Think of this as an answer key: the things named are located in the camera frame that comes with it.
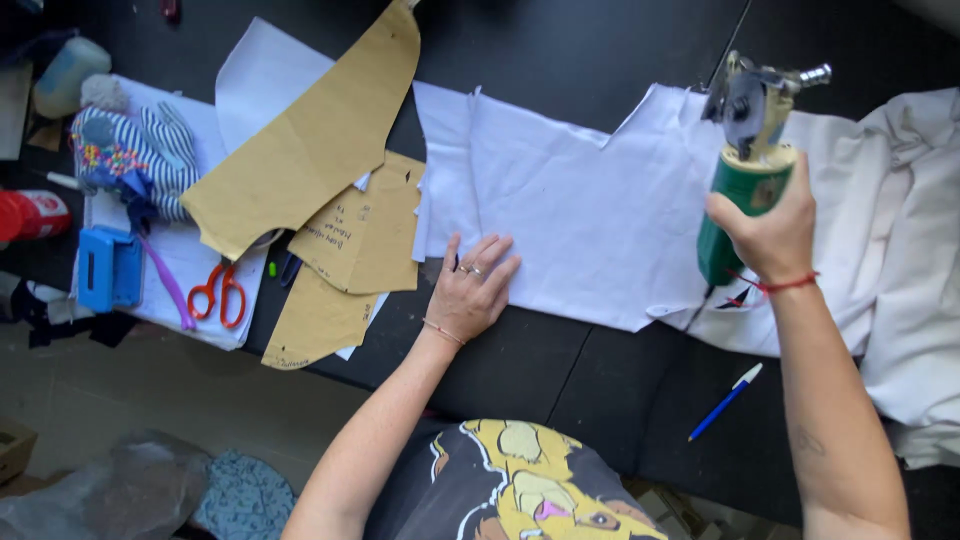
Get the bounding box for person's left hand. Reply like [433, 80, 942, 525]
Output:
[426, 232, 523, 347]

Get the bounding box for person's right hand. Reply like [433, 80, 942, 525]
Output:
[705, 152, 819, 288]

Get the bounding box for green rotary fabric cutter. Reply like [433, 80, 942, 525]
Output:
[695, 51, 834, 288]

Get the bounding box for white fabric layers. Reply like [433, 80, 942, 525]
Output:
[410, 81, 751, 334]

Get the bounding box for brown paper pattern with writing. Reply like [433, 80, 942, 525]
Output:
[287, 150, 426, 296]

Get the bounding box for cream fabric heap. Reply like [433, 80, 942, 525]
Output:
[648, 87, 960, 471]

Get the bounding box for small brown paper pattern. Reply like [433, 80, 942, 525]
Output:
[260, 264, 381, 371]

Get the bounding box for blue pen with white cap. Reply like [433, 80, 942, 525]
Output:
[687, 363, 764, 443]

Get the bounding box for person's printed dark t-shirt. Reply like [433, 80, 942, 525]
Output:
[363, 418, 670, 540]

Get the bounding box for large brown paper pattern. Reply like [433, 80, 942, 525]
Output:
[180, 0, 422, 262]

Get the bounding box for white fabric stack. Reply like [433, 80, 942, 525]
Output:
[71, 73, 270, 352]

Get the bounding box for blue patterned cloth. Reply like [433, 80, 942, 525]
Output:
[191, 448, 298, 540]

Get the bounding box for white paper sheet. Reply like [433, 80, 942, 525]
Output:
[215, 16, 336, 156]

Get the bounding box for blue white striped cloth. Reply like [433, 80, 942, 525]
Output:
[71, 103, 201, 224]

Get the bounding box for blue plastic box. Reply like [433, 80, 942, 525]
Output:
[76, 226, 145, 314]

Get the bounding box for colourful beaded cloth piece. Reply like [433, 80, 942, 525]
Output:
[72, 114, 151, 198]

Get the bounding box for clear plastic bag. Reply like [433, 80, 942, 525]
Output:
[0, 429, 215, 540]

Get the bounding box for dark cloth scraps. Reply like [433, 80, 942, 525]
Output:
[9, 279, 140, 350]

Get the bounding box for grey pompom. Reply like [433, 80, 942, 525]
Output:
[80, 73, 130, 115]

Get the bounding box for red white can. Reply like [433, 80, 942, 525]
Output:
[0, 189, 73, 243]

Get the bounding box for translucent plastic bottle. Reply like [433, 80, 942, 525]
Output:
[32, 36, 113, 120]

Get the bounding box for cardboard box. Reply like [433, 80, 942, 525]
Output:
[0, 417, 39, 486]

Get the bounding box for thin pink bracelet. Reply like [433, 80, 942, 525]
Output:
[421, 318, 467, 348]

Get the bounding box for red string bracelet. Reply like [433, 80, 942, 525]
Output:
[726, 268, 820, 295]

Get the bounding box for black cutter power cord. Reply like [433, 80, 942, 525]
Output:
[681, 283, 715, 333]

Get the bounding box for orange-handled scissors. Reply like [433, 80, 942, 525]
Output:
[186, 258, 247, 330]

